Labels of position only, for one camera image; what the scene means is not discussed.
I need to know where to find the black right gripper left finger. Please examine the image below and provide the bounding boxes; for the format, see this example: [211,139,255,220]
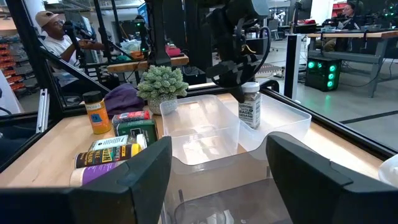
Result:
[0,136,173,224]

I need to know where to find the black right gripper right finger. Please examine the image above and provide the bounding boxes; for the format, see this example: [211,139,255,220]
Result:
[266,131,398,224]

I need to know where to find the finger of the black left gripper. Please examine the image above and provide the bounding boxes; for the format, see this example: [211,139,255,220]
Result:
[228,83,246,104]

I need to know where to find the purple label spice bottle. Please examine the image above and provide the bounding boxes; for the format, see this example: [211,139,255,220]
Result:
[68,161,126,187]

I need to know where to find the black yellow label spice bottle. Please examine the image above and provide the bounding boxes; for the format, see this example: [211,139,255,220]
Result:
[74,143,143,169]

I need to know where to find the orange spice bottle black lid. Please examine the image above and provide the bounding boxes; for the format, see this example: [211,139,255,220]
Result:
[82,90,112,135]

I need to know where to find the patterned spice tin red lid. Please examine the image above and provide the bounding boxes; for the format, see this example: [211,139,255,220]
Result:
[114,119,159,146]
[111,110,151,127]

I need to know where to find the clear plastic bin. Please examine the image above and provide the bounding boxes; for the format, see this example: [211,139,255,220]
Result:
[159,94,312,166]

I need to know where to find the white upright panel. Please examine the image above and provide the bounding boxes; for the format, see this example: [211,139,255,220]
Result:
[284,34,303,100]

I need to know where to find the faux green plant in pot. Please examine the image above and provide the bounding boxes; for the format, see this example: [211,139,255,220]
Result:
[136,65,189,116]

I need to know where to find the computer tower green lights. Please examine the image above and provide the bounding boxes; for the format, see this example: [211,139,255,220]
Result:
[305,57,341,92]

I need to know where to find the grey translucent plastic bin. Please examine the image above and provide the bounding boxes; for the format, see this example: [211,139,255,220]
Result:
[161,146,293,224]

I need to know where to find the wooden workbench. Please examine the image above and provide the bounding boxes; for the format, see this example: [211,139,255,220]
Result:
[107,54,190,74]

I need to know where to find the aluminium extrusion profile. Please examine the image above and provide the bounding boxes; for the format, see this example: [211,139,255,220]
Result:
[35,88,50,134]

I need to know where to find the purple cloth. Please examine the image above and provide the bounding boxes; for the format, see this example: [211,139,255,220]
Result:
[103,83,146,118]

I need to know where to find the wooden desk grey legs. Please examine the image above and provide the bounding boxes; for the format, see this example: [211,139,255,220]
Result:
[307,29,398,99]

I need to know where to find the person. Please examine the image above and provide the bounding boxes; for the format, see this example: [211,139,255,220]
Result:
[35,11,105,68]
[323,1,363,31]

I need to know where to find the red storage bins rack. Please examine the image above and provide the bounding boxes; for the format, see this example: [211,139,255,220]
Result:
[0,43,24,91]

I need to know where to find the white plastic bin with handles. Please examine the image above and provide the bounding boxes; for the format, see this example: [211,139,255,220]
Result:
[378,154,398,187]

